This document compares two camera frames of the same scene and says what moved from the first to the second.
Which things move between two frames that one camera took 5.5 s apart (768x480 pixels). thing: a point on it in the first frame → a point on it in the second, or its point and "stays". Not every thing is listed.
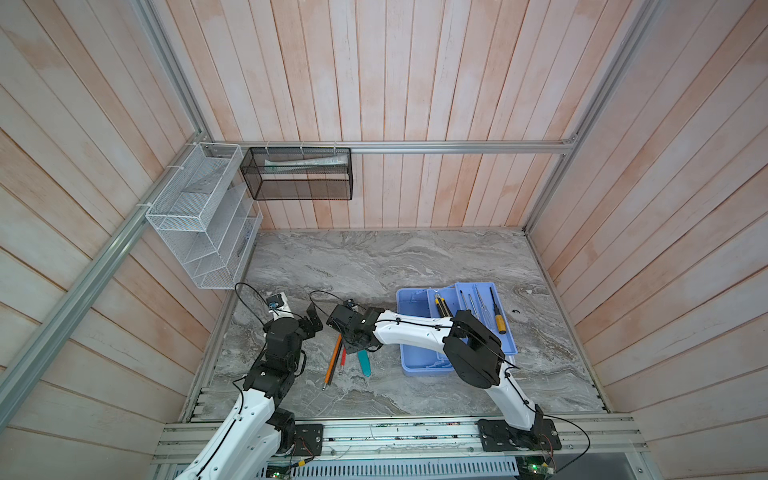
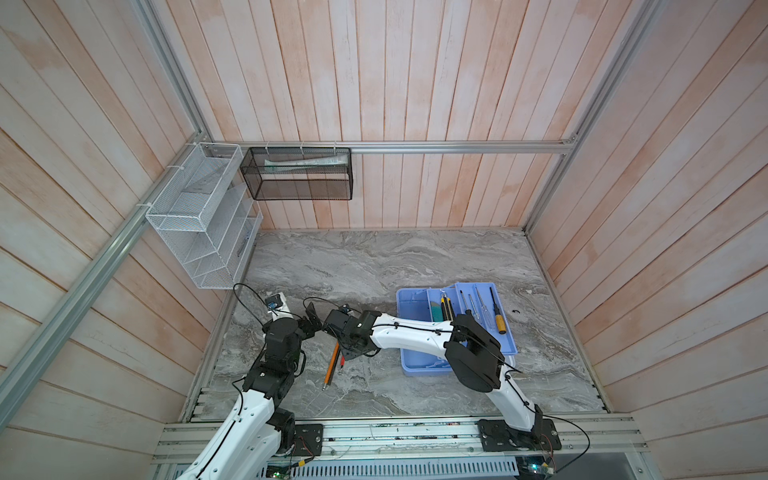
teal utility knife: x=365 y=363 → x=437 y=312
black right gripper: x=347 y=344 stays
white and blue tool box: x=484 y=299 stays
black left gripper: x=309 y=331 stays
